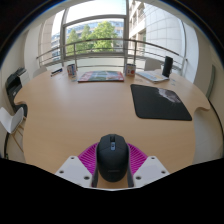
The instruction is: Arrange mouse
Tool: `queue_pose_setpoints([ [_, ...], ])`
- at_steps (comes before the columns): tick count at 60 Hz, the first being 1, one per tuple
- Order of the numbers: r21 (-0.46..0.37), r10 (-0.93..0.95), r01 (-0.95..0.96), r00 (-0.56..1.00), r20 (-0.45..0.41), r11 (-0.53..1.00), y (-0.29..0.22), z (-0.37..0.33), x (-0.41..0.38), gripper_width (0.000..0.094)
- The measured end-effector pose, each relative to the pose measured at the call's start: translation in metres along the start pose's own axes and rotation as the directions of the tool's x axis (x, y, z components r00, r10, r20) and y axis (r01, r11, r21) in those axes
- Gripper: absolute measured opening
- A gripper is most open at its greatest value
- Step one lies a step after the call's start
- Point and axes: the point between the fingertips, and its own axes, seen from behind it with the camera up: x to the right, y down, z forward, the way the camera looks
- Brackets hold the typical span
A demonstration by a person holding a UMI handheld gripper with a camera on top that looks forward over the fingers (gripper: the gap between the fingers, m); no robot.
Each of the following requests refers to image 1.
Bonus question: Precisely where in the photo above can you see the metal balcony railing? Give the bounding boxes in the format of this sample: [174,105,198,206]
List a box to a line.
[35,38,188,76]

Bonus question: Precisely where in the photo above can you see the black printer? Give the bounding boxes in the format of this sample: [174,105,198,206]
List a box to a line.
[4,67,29,118]

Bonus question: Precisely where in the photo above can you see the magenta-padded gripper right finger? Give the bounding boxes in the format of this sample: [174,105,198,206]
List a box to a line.
[126,142,170,188]

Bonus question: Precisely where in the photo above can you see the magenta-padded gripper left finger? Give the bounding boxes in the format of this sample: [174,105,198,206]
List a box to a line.
[54,142,101,188]

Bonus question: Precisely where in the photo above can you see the red and blue magazine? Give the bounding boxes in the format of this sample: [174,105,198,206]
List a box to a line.
[77,70,125,83]

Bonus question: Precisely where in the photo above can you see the printed drink can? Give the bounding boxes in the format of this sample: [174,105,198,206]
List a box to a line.
[67,63,78,78]

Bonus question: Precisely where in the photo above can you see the light blue magazine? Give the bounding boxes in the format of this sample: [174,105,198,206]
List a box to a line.
[135,70,170,83]

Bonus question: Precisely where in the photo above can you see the black computer mouse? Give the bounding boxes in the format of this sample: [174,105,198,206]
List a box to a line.
[96,133,130,183]

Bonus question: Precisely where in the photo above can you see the white chair, wooden legs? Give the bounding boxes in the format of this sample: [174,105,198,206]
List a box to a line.
[0,106,26,158]

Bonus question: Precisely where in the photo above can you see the small black desk device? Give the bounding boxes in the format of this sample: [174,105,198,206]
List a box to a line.
[50,67,64,76]

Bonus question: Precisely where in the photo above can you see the black mouse pad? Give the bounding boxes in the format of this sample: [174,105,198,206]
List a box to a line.
[130,83,193,122]

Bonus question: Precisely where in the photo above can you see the black cylindrical bottle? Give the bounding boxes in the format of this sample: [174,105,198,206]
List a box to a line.
[161,55,174,78]

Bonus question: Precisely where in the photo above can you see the white plant pot, red print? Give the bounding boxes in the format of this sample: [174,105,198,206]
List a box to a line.
[125,63,137,77]

